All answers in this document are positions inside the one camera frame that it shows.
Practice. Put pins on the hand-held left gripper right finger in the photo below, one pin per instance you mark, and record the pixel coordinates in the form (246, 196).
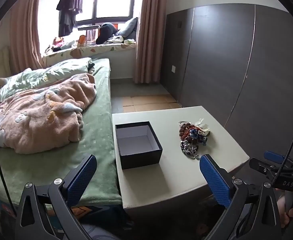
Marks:
(215, 180)

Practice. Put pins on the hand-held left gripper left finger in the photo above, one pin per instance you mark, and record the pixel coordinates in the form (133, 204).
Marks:
(81, 180)

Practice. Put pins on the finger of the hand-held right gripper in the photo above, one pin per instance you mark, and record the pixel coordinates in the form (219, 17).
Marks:
(262, 167)
(274, 156)

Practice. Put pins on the black box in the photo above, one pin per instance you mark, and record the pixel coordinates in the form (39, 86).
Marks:
(139, 160)

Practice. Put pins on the cream square table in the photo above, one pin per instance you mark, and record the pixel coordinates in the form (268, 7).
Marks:
(176, 175)

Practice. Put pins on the bed with green sheet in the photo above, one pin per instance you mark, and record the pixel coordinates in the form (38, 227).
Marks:
(99, 130)

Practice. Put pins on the clear plastic bag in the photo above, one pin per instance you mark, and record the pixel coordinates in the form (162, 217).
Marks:
(203, 125)

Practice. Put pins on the pink fleece blanket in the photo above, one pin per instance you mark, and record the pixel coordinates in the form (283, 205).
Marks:
(49, 120)

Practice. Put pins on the cardboard sheet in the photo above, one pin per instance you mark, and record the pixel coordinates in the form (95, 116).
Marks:
(149, 101)

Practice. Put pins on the grey wardrobe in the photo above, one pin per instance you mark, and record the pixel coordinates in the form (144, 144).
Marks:
(224, 62)

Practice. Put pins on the green floral quilt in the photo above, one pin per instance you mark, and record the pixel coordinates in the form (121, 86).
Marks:
(49, 73)

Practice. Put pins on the patterned window seat cushion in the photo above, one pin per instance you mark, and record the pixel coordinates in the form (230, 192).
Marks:
(99, 50)

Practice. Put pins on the pink plush toy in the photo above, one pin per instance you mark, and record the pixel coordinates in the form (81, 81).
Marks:
(57, 43)

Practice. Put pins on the orange carton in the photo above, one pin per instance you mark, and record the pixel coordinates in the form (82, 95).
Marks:
(82, 39)

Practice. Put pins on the row of books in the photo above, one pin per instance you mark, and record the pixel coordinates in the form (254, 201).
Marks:
(92, 33)

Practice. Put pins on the black bag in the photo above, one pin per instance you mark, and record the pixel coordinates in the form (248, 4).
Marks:
(106, 31)

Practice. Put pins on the grey pillow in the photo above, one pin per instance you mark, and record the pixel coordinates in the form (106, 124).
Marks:
(129, 28)

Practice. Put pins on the pink curtain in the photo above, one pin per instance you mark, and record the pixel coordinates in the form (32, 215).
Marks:
(149, 30)
(26, 30)

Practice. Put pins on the hanging dark clothes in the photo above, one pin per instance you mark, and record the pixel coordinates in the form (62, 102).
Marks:
(70, 2)

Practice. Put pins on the window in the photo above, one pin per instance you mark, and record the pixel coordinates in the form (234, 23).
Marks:
(111, 0)

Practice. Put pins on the white wall socket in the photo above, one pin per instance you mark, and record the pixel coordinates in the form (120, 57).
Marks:
(173, 69)

